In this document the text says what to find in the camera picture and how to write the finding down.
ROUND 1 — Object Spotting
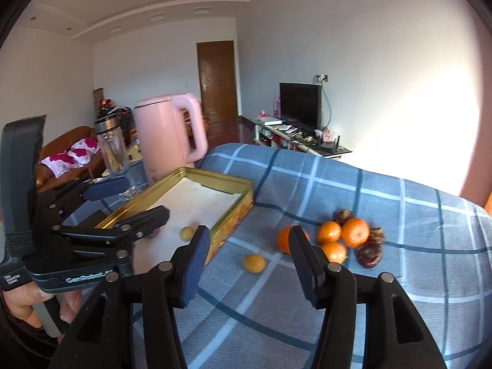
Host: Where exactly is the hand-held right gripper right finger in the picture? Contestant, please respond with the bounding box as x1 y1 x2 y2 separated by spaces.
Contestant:
288 225 448 369

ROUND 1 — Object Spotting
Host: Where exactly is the black television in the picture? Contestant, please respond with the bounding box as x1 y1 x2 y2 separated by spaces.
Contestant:
279 82 323 130

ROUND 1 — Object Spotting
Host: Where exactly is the brown leather sofa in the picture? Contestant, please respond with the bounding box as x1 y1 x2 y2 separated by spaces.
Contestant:
36 125 102 193

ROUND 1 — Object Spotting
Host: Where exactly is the small orange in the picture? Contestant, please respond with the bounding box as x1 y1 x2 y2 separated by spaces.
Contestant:
277 225 311 255
321 241 347 265
317 220 342 246

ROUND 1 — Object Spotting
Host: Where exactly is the gold tin box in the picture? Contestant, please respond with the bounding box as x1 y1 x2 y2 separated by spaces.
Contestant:
94 167 254 266

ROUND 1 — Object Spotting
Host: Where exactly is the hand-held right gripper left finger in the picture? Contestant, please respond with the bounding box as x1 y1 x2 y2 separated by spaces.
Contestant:
48 224 212 369

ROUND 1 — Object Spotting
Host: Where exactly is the glass bottle with metal lid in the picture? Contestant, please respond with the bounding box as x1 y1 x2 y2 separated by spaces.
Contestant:
95 117 131 179

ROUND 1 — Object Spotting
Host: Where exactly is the large orange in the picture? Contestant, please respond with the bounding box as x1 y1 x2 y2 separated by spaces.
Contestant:
341 218 371 248

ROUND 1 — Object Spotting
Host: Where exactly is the person's left hand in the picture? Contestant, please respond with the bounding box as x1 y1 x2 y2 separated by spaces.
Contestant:
3 284 83 325

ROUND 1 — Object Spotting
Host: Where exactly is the floral cushion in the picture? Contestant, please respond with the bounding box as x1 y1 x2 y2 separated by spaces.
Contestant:
40 137 101 179

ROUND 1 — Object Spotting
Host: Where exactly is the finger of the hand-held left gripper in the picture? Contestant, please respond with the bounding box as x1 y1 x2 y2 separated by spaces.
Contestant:
50 205 170 262
36 177 131 224

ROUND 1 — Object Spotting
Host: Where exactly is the blue plaid blanket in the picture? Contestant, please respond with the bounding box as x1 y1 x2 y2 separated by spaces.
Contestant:
61 142 492 369

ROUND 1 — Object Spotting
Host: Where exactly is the pink electric kettle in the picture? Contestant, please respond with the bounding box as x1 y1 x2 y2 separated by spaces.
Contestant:
133 93 209 185

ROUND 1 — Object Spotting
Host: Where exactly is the dark brown door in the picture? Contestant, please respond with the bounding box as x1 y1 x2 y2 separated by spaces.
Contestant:
196 40 238 124

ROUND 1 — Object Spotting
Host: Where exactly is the television stand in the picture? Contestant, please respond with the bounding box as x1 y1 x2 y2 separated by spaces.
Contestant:
252 117 352 158

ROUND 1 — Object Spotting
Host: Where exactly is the grey power cable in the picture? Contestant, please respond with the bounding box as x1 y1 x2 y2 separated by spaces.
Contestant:
319 82 333 129

